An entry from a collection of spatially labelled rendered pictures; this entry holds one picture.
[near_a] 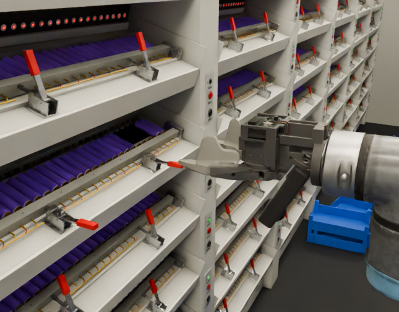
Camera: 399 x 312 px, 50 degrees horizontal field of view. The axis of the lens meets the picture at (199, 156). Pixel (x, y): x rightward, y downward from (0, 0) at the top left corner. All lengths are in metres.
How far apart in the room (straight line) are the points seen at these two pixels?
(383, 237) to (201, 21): 0.61
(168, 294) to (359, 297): 1.17
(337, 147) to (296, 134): 0.07
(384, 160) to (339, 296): 1.59
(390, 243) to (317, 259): 1.73
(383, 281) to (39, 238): 0.50
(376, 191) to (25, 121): 0.47
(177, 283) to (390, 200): 0.74
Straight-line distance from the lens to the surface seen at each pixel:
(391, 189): 0.58
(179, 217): 1.11
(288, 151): 0.62
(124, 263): 0.96
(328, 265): 2.31
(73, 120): 0.69
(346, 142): 0.59
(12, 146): 0.62
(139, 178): 0.88
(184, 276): 1.23
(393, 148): 0.58
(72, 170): 0.84
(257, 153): 0.62
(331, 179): 0.59
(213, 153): 0.63
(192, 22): 1.00
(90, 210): 0.78
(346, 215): 2.57
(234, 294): 1.75
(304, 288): 2.13
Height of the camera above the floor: 1.30
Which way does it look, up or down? 22 degrees down
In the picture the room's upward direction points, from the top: straight up
